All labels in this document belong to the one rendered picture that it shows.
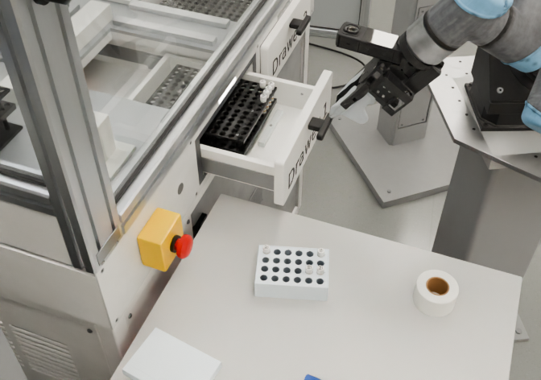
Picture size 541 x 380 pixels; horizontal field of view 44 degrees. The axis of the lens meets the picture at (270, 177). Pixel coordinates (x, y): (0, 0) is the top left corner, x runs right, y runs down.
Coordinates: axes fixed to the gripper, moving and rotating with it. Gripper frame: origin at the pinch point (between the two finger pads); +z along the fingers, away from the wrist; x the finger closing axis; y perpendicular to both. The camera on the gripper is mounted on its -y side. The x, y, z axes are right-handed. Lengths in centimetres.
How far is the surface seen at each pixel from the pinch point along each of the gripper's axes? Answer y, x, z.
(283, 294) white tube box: 11.8, -29.4, 14.7
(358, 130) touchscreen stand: 41, 101, 84
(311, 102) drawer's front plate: -2.4, 2.9, 5.8
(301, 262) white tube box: 11.6, -23.4, 12.6
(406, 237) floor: 67, 58, 71
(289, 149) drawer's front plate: -2.0, -10.9, 5.4
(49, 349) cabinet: -12, -46, 50
